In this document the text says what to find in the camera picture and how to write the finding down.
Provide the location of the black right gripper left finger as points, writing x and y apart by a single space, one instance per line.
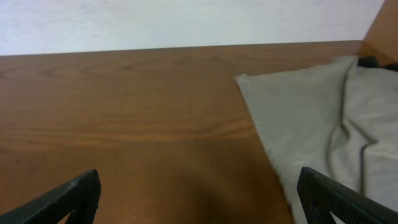
77 199

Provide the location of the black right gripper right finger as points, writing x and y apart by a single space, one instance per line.
323 198

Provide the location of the khaki green shorts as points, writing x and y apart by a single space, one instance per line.
338 118

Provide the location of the black garment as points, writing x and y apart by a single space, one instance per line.
371 62

